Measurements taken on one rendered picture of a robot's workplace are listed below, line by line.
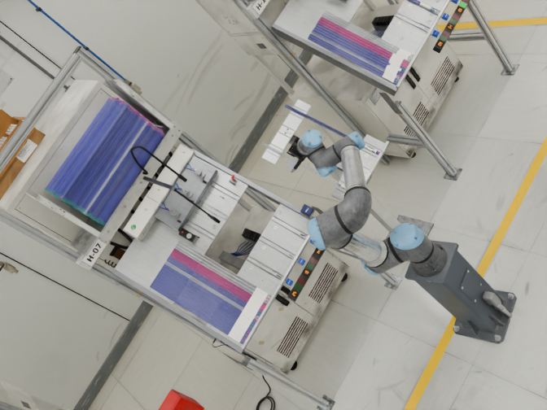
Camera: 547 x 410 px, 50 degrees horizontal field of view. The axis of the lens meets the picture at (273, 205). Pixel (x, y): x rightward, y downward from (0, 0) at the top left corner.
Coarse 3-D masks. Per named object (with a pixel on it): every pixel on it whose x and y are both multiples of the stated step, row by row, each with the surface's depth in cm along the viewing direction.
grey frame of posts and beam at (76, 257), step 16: (80, 48) 248; (96, 64) 254; (112, 80) 258; (128, 96) 264; (160, 112) 274; (176, 128) 278; (192, 144) 287; (256, 192) 316; (0, 208) 243; (128, 208) 270; (112, 224) 267; (48, 240) 254; (80, 256) 264; (96, 272) 270; (128, 288) 281; (160, 304) 294; (208, 336) 314; (256, 368) 272; (288, 384) 287; (320, 400) 301
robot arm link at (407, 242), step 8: (408, 224) 234; (392, 232) 235; (400, 232) 233; (408, 232) 231; (416, 232) 230; (392, 240) 233; (400, 240) 231; (408, 240) 229; (416, 240) 228; (424, 240) 232; (392, 248) 233; (400, 248) 230; (408, 248) 229; (416, 248) 230; (424, 248) 232; (400, 256) 233; (408, 256) 233; (416, 256) 234; (424, 256) 234
